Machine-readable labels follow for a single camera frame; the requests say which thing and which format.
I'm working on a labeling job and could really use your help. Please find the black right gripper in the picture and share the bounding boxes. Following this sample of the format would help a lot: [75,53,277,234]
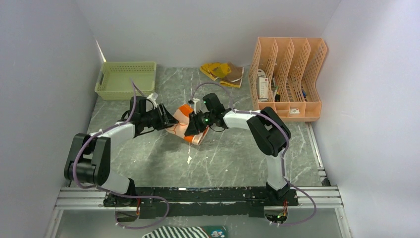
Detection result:
[185,110,214,137]

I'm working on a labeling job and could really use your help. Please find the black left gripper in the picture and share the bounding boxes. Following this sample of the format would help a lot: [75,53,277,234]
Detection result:
[141,103,179,131]

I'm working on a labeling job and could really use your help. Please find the orange white patterned towel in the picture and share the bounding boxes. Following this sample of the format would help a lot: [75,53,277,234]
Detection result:
[165,104,209,145]

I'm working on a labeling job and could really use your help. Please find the yellow brown towel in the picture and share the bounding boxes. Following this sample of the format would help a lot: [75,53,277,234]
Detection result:
[200,62,245,88]

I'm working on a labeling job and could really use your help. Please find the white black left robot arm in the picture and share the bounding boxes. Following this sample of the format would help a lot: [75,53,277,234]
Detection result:
[63,96,178,207]

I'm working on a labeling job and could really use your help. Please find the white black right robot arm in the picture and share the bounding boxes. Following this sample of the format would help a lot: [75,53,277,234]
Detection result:
[185,93,298,206]

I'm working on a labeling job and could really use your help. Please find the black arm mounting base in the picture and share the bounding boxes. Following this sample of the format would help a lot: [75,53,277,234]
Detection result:
[102,186,299,219]

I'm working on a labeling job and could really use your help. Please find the green plastic basket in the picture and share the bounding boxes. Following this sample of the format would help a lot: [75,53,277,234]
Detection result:
[95,61,157,100]

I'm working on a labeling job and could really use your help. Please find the white red paper card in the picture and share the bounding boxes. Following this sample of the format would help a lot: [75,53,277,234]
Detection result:
[257,69,268,102]

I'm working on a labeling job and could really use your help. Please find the small white box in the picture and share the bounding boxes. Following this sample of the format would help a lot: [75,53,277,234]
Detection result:
[289,108,300,115]

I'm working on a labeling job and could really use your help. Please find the orange plastic file organizer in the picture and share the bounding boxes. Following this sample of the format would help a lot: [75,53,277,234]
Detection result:
[248,37,328,122]

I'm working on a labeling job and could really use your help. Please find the teal patterned cloth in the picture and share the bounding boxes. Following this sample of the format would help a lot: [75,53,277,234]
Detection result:
[200,226,228,238]

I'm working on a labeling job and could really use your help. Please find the black white striped towel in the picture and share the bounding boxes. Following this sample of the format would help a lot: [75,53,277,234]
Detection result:
[142,226,209,238]

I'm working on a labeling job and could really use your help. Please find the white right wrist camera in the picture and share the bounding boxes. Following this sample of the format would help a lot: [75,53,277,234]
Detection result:
[188,98,201,114]

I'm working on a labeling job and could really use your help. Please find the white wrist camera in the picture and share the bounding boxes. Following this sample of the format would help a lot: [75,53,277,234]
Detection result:
[188,98,201,114]
[147,92,158,103]

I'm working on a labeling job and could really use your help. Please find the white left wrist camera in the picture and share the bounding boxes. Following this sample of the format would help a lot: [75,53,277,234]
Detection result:
[147,92,158,103]

